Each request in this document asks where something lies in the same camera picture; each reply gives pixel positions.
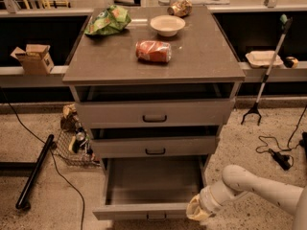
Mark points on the red crushed soda can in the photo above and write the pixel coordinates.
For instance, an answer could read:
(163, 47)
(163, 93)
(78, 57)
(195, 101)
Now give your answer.
(153, 51)

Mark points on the small cardboard box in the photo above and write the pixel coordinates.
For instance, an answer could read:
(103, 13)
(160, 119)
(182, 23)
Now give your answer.
(35, 59)

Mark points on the wire basket with items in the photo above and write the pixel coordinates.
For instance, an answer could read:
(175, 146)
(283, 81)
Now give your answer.
(73, 144)

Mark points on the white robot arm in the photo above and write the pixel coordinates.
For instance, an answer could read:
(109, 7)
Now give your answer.
(236, 182)

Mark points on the green chip bag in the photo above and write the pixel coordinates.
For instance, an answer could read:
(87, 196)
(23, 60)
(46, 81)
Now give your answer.
(110, 21)

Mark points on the yellow black tape measure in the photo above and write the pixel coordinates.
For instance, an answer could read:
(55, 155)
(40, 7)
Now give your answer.
(291, 62)

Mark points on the white takeout tray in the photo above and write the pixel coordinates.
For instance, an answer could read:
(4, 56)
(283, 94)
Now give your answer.
(258, 59)

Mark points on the grey drawer cabinet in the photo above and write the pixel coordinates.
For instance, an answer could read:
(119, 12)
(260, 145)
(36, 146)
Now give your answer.
(200, 54)

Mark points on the black metal stand leg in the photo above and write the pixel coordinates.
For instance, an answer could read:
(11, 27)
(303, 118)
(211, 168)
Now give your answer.
(30, 170)

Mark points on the grey middle drawer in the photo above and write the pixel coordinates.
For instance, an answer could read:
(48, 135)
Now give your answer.
(155, 141)

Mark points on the grabber reacher tool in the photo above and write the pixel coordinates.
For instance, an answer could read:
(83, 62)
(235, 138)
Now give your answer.
(286, 24)

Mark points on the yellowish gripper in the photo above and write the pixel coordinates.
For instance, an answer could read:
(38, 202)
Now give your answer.
(206, 201)

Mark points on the grey drawer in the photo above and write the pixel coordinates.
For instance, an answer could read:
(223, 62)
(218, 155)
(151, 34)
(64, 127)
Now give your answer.
(155, 105)
(155, 141)
(151, 188)

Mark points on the white bowl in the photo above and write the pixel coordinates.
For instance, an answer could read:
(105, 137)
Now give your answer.
(167, 25)

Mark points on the grey top drawer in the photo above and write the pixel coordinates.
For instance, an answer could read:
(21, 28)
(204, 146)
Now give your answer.
(155, 105)

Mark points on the grey bottom drawer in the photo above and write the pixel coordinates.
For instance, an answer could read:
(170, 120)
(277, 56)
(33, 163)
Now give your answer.
(151, 188)

